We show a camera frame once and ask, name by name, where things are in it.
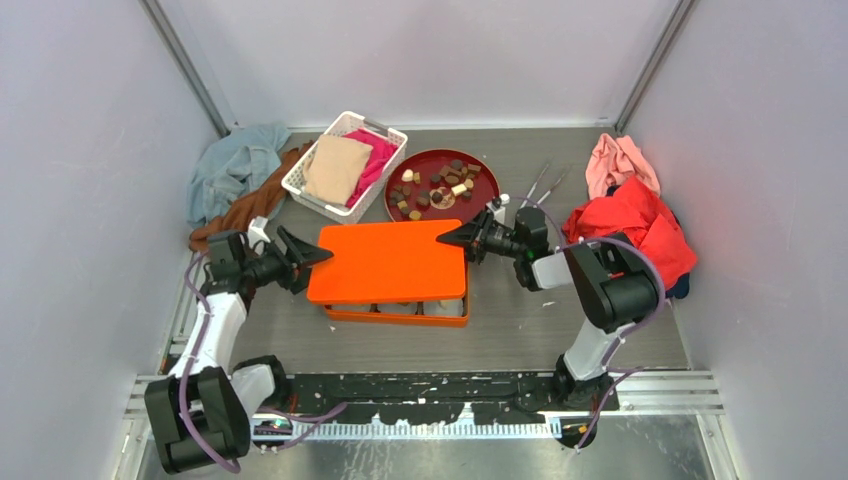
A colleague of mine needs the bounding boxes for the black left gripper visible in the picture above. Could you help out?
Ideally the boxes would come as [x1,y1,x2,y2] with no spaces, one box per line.
[240,227,332,295]

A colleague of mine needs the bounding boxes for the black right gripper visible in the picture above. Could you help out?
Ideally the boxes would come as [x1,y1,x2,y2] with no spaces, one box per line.
[437,210,526,265]

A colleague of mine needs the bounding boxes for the silver tongs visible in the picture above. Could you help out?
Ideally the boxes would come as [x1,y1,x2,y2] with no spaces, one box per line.
[523,162,572,208]

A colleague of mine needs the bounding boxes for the orange box lid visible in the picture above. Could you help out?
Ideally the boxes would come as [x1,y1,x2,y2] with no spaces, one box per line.
[306,219,467,305]

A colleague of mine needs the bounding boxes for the orange chocolate box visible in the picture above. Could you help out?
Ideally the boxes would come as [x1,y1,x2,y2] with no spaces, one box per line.
[324,270,471,328]

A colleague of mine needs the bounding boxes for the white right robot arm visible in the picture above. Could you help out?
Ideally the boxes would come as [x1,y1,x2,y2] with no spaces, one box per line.
[437,195,666,411]

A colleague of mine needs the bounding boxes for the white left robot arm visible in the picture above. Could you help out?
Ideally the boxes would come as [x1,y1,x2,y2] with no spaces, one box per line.
[144,217,333,474]

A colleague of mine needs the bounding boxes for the dark red round tray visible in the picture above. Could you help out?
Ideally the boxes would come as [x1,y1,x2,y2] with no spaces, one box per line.
[382,149,501,222]

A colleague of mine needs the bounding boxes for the white paper cup front right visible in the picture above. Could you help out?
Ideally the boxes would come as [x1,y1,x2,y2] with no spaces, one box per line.
[423,299,464,317]

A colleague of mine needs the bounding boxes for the brown cloth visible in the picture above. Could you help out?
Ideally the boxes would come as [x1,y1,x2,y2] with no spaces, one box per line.
[188,141,314,252]

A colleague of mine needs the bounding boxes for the white paper cup front middle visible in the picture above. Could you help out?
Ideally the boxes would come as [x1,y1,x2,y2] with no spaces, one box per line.
[377,302,417,315]

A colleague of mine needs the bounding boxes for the beige cloth pouch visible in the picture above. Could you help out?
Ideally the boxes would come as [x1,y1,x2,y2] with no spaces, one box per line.
[304,135,373,205]

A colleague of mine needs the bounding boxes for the pink cloth in basket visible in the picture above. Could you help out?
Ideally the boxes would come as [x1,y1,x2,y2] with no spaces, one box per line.
[344,129,398,209]

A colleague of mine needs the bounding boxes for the light blue cloth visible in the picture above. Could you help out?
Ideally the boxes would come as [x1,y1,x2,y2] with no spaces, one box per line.
[186,122,291,228]

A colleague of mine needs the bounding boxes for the salmon pink cloth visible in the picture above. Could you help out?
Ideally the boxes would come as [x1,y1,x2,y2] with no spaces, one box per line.
[585,133,661,199]

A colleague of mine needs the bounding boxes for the red cloth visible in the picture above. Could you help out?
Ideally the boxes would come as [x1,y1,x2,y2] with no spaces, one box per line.
[562,179,697,291]

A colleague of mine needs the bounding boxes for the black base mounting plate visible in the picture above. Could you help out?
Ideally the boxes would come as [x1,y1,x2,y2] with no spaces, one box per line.
[262,371,613,426]

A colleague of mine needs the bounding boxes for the dark blue cloth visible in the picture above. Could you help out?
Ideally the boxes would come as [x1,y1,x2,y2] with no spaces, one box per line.
[665,273,691,300]

